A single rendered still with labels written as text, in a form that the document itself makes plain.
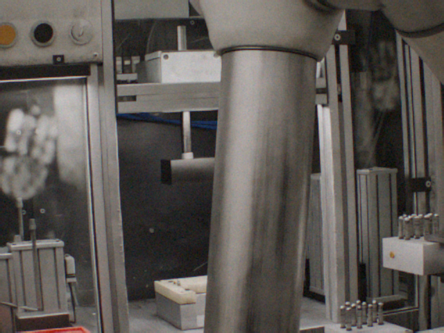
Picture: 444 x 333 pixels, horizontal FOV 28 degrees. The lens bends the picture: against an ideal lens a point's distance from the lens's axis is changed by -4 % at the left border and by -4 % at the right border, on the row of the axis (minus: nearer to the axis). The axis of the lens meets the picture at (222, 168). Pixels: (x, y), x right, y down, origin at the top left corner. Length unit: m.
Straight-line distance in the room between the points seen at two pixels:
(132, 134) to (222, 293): 1.00
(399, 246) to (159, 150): 0.62
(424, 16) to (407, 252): 0.66
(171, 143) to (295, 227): 1.01
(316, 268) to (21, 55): 0.74
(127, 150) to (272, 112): 1.00
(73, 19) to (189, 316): 0.56
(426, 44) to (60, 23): 0.68
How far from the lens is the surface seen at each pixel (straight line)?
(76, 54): 1.42
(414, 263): 1.46
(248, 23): 0.92
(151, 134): 1.90
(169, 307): 1.66
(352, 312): 1.49
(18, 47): 1.40
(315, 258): 1.80
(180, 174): 1.66
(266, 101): 0.91
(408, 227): 1.50
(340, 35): 1.59
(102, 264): 1.44
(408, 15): 0.88
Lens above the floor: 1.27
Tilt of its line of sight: 3 degrees down
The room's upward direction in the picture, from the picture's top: 3 degrees counter-clockwise
